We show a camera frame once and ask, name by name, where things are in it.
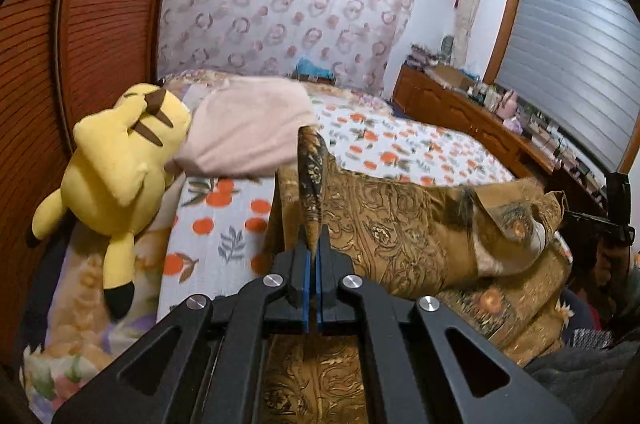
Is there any floral quilt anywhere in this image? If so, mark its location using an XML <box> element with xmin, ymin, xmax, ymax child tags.
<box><xmin>20</xmin><ymin>178</ymin><xmax>183</xmax><ymax>423</ymax></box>

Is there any pink pillow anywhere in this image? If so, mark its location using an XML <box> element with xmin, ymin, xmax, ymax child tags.
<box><xmin>166</xmin><ymin>76</ymin><xmax>317</xmax><ymax>178</ymax></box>

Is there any wooden sideboard cabinet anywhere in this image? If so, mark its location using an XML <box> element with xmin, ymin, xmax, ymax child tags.
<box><xmin>393</xmin><ymin>66</ymin><xmax>604</xmax><ymax>215</ymax></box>

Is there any orange print bed sheet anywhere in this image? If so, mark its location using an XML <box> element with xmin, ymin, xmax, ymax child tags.
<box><xmin>155</xmin><ymin>90</ymin><xmax>516</xmax><ymax>322</ymax></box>

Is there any pink kettle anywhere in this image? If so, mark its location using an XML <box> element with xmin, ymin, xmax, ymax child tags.
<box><xmin>496</xmin><ymin>90</ymin><xmax>518</xmax><ymax>121</ymax></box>

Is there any stack of papers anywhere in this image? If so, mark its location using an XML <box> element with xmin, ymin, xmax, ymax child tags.
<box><xmin>406</xmin><ymin>44</ymin><xmax>442</xmax><ymax>71</ymax></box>

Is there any yellow plush toy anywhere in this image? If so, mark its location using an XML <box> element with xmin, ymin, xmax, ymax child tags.
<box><xmin>29</xmin><ymin>83</ymin><xmax>192</xmax><ymax>320</ymax></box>

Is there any circle patterned wall curtain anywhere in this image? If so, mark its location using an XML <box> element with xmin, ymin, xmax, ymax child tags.
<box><xmin>157</xmin><ymin>0</ymin><xmax>414</xmax><ymax>96</ymax></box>

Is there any blue item box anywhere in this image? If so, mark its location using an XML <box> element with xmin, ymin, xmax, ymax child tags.
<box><xmin>291</xmin><ymin>58</ymin><xmax>335</xmax><ymax>85</ymax></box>

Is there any cardboard box on cabinet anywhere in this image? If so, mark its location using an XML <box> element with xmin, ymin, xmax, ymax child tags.
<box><xmin>427</xmin><ymin>63</ymin><xmax>475</xmax><ymax>90</ymax></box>

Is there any person right hand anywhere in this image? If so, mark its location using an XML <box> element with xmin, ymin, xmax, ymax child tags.
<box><xmin>594</xmin><ymin>240</ymin><xmax>639</xmax><ymax>310</ymax></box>

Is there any brown louvered wardrobe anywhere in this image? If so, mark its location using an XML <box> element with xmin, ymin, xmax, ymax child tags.
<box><xmin>1</xmin><ymin>0</ymin><xmax>162</xmax><ymax>366</ymax></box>

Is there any grey window blind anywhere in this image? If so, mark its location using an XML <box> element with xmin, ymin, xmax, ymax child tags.
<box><xmin>497</xmin><ymin>0</ymin><xmax>639</xmax><ymax>172</ymax></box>

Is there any brown gold patterned garment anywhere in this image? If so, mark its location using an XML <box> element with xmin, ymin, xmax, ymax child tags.
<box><xmin>259</xmin><ymin>125</ymin><xmax>574</xmax><ymax>424</ymax></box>

